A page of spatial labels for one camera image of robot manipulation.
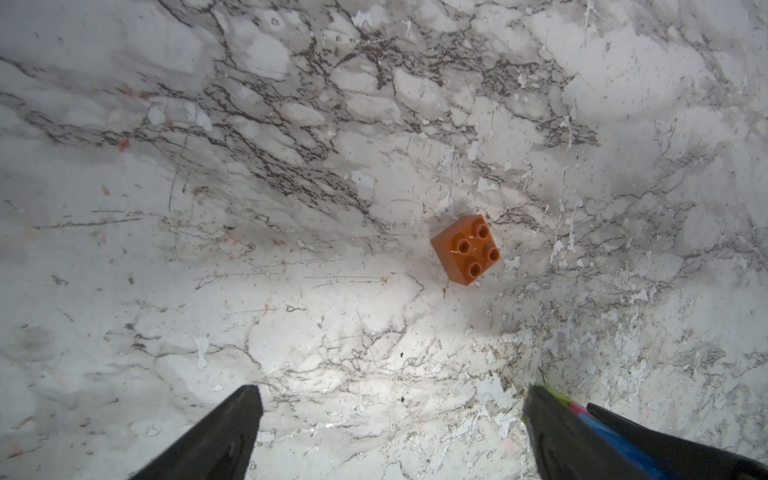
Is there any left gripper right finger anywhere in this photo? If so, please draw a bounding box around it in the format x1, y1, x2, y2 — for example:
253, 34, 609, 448
523, 386, 648, 480

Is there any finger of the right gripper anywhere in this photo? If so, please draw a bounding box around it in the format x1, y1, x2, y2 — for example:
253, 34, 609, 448
587, 403, 767, 479

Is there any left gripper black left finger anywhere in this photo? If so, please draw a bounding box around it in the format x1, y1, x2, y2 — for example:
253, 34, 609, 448
132, 385, 263, 480

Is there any pink lego brick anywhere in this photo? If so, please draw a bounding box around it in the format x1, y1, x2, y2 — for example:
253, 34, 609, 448
568, 402, 592, 417

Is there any green lego brick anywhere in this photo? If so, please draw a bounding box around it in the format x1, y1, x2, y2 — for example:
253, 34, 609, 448
544, 386, 573, 407

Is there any long light blue lego brick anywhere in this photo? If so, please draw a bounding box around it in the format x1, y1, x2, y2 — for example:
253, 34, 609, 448
578, 413, 677, 480

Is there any orange lego brick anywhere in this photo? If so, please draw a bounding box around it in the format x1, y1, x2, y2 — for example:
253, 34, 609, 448
431, 215, 501, 286

